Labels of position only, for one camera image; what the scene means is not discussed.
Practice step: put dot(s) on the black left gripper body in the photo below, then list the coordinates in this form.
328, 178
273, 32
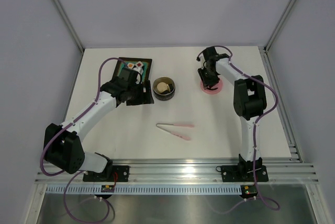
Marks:
135, 95

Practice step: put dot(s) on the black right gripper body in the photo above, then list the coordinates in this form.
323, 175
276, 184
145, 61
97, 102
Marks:
208, 77

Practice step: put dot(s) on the pink lunch box lid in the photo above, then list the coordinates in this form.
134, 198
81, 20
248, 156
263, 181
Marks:
214, 90

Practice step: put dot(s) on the round cream rice cake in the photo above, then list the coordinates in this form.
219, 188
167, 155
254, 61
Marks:
162, 87

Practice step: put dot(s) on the round steel lunch box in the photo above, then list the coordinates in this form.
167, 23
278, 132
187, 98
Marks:
166, 95

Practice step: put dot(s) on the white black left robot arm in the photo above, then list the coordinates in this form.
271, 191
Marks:
63, 143

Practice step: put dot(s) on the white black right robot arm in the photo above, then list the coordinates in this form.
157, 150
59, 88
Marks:
249, 103

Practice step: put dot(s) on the orange centre sushi roll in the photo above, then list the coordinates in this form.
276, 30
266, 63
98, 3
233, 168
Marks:
130, 65

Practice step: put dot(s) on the red centre sushi roll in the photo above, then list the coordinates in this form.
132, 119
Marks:
139, 64

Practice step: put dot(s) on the black teal square plate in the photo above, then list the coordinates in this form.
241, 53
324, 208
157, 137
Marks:
146, 69

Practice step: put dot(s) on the aluminium front rail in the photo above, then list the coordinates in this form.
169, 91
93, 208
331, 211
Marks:
289, 173

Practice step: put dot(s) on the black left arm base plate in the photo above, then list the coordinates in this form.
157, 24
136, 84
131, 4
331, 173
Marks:
118, 173

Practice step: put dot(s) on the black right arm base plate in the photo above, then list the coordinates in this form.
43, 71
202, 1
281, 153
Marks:
230, 173

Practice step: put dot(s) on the white slotted cable duct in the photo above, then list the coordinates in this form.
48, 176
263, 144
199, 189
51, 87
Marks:
86, 189

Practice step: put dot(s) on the left aluminium frame post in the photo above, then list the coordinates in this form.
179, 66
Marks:
61, 11

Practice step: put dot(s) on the aluminium frame post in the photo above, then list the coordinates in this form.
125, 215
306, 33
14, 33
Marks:
280, 24
61, 11

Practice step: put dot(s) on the right aluminium frame post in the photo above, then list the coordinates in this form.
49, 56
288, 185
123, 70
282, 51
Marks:
280, 24

